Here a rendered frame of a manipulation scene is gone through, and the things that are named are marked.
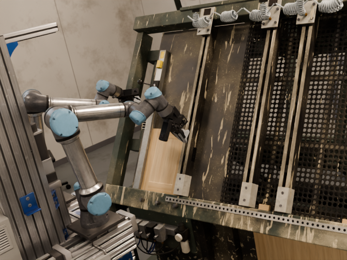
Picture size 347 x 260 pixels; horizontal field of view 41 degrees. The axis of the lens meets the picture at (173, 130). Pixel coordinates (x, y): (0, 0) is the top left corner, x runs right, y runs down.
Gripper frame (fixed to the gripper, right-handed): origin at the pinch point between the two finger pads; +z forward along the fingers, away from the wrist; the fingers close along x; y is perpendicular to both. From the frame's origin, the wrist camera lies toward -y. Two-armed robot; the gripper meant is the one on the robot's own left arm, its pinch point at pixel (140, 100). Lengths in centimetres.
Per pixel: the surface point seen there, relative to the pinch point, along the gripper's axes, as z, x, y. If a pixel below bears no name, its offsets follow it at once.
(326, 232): 7, 103, -101
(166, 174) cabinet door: 11, 50, -8
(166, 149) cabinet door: 10.5, 34.6, -9.1
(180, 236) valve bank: 6, 91, -18
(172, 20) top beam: 2, -49, -30
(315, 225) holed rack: 7, 99, -97
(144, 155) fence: 8.1, 34.1, 7.1
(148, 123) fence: 8.1, 13.2, 1.6
